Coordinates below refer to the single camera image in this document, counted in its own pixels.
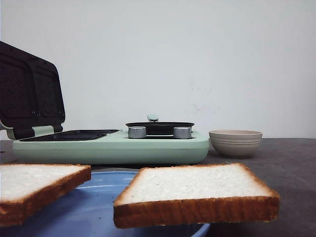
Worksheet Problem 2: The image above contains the left silver control knob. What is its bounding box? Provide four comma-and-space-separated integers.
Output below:
128, 126, 147, 139

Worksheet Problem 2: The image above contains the mint green breakfast maker base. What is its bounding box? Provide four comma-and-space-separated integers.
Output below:
12, 129, 209, 164

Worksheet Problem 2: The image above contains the grey table cloth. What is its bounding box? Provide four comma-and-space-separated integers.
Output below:
0, 138, 316, 237

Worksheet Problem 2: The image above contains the right silver control knob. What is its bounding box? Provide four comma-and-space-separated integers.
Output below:
173, 126, 192, 139

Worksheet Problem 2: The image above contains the silver control knob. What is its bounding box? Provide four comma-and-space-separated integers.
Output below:
173, 126, 192, 139
128, 126, 147, 139

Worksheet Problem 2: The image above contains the white bread slice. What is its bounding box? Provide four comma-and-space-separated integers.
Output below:
0, 164, 91, 227
114, 163, 280, 229

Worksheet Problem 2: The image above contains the breakfast maker lid dark plate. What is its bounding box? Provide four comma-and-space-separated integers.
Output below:
0, 42, 65, 140

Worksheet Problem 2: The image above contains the black frying pan green handle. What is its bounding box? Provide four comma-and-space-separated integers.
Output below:
125, 114, 194, 135

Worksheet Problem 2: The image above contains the beige ribbed ceramic bowl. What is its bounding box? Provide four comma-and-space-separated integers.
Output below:
209, 130, 263, 158

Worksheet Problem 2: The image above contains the blue plastic plate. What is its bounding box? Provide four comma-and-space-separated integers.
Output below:
0, 171, 210, 237

